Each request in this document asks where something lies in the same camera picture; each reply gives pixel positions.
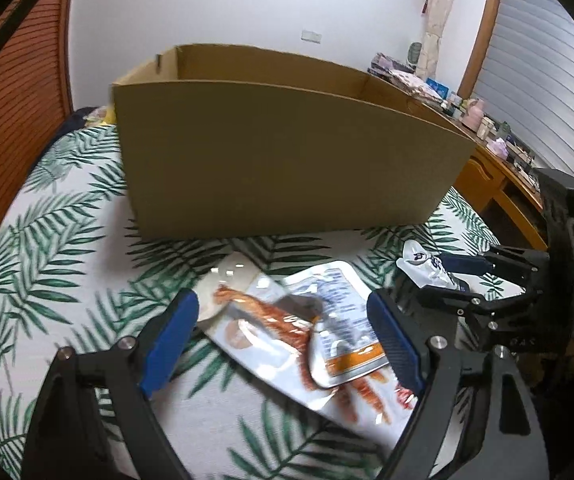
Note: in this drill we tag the wooden louvered wardrobe door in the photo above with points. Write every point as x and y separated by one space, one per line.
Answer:
22 110

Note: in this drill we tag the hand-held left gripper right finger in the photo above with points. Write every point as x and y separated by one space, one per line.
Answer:
397 345

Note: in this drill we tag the blue box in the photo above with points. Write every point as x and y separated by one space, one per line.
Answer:
437 87

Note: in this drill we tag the wooden cabinet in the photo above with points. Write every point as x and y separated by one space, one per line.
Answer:
487 185

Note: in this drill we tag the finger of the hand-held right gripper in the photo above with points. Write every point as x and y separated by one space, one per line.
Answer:
447 297
459 264

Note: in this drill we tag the dark blue blanket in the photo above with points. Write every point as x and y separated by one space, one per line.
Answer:
77 122

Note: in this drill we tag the brown cardboard box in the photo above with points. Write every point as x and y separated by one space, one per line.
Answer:
277 160

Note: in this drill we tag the white wall socket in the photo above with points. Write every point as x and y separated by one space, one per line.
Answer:
311 36

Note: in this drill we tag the leaf print bed sheet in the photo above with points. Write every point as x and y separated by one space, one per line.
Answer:
42 260

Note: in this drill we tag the silver packet with orange label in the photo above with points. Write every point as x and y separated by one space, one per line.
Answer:
342 320

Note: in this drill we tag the small white packet blue print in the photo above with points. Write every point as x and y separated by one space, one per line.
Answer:
424 267

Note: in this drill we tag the pale tied curtain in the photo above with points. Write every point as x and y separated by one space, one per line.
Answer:
439 20

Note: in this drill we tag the floral folded cloth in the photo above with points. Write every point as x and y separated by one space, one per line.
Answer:
417 89

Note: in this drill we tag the white desk fan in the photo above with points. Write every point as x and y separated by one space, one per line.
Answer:
415 52

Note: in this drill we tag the purple folded cloth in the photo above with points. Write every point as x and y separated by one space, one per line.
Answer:
389 62

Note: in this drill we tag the pink tissue pack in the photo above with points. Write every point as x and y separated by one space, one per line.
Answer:
498 147

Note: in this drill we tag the grey window blind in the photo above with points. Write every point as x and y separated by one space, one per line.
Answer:
537 70

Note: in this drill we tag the pink kettle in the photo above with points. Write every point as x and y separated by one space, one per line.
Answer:
473 115

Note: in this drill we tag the clear packet with orange strips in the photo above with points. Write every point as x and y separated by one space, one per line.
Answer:
262 340

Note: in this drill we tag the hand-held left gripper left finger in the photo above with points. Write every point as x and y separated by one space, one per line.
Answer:
172 340

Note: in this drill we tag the small pale bottle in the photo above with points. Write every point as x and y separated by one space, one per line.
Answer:
485 126

